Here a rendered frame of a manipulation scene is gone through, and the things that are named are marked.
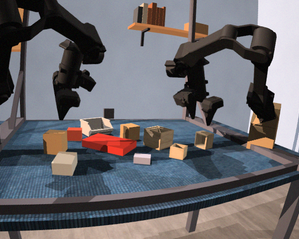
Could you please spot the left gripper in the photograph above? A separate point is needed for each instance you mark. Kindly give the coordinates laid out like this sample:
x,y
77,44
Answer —
x,y
208,104

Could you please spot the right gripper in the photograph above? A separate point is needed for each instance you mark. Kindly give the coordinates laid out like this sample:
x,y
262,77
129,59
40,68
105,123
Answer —
x,y
65,98

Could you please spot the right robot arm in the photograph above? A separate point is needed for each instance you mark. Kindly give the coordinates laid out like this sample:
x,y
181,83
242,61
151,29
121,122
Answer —
x,y
86,40

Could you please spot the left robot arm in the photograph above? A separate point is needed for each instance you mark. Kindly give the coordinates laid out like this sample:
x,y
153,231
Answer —
x,y
190,60

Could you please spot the pale pink rectangular block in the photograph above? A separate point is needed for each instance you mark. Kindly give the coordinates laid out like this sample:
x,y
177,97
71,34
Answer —
x,y
142,158

